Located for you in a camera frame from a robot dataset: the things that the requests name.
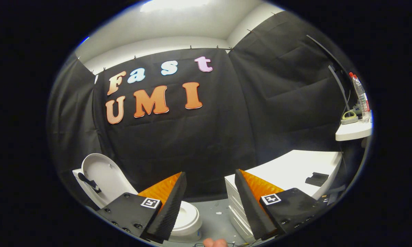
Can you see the black backdrop cloth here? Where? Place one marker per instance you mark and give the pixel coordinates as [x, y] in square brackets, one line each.
[209, 144]

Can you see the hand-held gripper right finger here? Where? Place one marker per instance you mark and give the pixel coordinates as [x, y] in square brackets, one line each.
[248, 202]

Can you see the flat black object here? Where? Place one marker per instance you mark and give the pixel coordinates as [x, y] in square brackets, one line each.
[317, 179]

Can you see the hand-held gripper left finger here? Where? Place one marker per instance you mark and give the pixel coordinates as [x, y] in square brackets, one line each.
[173, 206]

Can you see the white toilet lid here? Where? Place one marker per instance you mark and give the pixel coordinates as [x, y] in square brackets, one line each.
[111, 175]

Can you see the dark curved bar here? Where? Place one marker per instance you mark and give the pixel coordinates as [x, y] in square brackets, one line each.
[339, 85]
[329, 51]

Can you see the white shelf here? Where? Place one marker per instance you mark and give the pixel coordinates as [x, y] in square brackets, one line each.
[353, 132]

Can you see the clear plastic water bottle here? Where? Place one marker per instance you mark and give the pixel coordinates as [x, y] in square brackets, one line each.
[362, 97]

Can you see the white drawer cabinet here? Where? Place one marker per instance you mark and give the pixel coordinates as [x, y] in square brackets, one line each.
[288, 168]

